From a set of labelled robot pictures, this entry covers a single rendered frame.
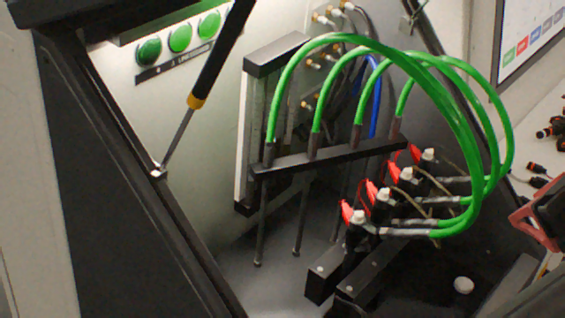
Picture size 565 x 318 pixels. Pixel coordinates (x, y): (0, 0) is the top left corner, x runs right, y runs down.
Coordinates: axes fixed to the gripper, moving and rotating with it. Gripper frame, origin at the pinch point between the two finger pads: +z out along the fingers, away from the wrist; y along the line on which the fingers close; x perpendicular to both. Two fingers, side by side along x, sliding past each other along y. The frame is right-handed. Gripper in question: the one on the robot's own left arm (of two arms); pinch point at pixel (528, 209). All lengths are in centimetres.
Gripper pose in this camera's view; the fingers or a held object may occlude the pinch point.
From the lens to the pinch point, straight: 87.3
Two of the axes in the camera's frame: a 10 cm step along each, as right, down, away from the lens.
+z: -3.8, 1.0, 9.2
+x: 5.3, 8.4, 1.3
